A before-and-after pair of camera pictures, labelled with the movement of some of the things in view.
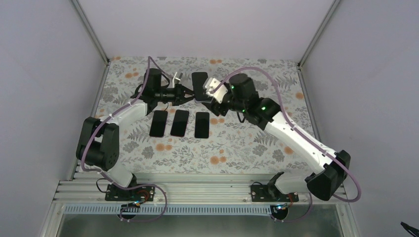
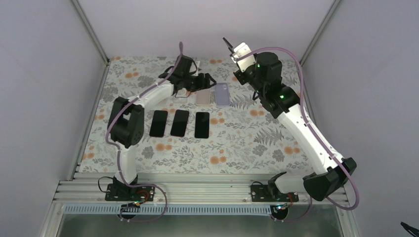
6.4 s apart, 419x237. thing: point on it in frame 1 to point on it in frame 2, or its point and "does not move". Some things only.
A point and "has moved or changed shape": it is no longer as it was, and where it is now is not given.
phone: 202,125 does not move
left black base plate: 140,193 does not move
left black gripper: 179,96 to 204,85
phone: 180,123 does not move
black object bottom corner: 410,229 does not move
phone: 199,79 has moved or changed shape
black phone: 158,123 does not move
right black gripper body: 216,108 to 239,77
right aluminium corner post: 299,65 does not move
